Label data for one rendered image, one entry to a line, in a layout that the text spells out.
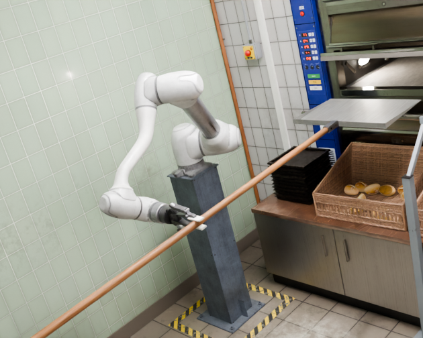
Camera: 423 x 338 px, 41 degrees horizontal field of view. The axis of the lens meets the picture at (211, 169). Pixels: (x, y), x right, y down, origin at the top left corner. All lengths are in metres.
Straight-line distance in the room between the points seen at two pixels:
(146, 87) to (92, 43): 0.83
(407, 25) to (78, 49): 1.78
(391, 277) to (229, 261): 0.93
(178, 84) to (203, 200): 0.88
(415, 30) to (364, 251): 1.19
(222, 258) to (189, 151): 0.69
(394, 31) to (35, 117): 1.97
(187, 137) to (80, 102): 0.65
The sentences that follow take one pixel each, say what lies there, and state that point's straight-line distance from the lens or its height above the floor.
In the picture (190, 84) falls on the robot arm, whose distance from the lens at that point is 2.54.
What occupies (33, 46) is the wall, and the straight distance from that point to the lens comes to 3.18.
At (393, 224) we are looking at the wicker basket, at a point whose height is 0.61.
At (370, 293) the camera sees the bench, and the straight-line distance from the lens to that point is 3.34.
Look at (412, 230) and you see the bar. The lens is 2.88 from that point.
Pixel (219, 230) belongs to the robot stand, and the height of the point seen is 0.62.
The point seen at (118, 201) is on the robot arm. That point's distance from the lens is 2.34.
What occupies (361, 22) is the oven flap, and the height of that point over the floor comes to 1.57.
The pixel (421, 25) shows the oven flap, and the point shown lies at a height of 1.52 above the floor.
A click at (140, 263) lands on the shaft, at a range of 2.10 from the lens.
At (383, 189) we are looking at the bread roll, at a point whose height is 0.63.
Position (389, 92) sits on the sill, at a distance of 3.34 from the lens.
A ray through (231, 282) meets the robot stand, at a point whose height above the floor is 0.27.
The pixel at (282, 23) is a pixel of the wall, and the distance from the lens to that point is 3.62.
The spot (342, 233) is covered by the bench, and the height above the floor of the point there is 0.54.
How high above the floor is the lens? 2.10
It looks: 20 degrees down
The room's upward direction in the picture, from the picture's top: 14 degrees counter-clockwise
